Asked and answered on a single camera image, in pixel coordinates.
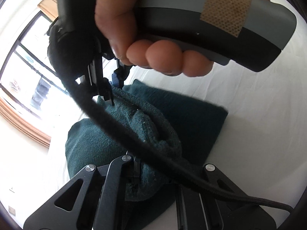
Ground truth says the beige left curtain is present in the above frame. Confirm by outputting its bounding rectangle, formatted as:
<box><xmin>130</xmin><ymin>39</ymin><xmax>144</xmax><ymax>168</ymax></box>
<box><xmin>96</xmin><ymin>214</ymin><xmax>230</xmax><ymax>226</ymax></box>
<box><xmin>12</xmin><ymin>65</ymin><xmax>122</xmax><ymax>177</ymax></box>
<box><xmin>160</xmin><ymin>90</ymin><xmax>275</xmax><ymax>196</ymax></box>
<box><xmin>1</xmin><ymin>98</ymin><xmax>51</xmax><ymax>148</ymax></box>

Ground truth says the black cable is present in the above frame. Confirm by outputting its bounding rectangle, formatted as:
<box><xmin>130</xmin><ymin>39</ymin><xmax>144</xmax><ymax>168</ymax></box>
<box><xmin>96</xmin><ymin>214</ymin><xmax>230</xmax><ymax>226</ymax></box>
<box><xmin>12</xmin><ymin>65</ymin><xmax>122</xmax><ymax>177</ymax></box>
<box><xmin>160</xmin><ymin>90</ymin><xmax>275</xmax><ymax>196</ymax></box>
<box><xmin>47</xmin><ymin>28</ymin><xmax>295</xmax><ymax>214</ymax></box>

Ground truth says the dark green fleece cloth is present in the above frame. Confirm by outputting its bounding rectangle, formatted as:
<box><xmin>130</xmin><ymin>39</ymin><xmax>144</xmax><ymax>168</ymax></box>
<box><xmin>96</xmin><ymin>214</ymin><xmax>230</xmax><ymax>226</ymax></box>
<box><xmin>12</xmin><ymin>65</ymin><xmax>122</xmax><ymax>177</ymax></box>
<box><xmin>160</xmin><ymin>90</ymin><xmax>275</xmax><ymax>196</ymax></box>
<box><xmin>65</xmin><ymin>80</ymin><xmax>228</xmax><ymax>229</ymax></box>

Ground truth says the white bed sheet mattress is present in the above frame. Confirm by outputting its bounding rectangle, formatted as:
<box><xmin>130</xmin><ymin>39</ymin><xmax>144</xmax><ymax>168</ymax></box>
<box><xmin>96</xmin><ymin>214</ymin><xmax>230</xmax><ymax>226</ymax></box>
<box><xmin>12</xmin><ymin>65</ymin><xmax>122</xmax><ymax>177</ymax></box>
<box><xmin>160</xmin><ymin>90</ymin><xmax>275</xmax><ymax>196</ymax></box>
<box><xmin>47</xmin><ymin>0</ymin><xmax>307</xmax><ymax>230</ymax></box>

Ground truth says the person right hand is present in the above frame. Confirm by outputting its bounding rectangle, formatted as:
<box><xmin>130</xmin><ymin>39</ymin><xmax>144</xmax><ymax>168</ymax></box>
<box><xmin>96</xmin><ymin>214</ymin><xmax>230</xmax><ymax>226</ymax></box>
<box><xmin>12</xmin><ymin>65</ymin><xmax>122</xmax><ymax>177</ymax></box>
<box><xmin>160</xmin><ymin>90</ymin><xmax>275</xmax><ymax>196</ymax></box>
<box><xmin>94</xmin><ymin>0</ymin><xmax>292</xmax><ymax>77</ymax></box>

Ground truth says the black framed window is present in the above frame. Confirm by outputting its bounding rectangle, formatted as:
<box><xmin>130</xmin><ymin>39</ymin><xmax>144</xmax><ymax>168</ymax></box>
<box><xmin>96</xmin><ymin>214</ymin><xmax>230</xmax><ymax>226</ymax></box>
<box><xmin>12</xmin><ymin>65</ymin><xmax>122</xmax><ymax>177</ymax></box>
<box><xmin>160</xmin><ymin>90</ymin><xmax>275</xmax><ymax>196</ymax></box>
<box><xmin>1</xmin><ymin>12</ymin><xmax>70</xmax><ymax>119</ymax></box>

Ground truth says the white wall switch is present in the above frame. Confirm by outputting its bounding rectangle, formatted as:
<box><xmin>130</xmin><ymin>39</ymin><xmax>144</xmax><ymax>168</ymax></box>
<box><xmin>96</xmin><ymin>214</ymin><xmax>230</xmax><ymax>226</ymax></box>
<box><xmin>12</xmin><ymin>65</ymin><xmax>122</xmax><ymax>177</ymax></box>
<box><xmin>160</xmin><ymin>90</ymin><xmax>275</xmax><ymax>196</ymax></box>
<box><xmin>8</xmin><ymin>206</ymin><xmax>16</xmax><ymax>216</ymax></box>

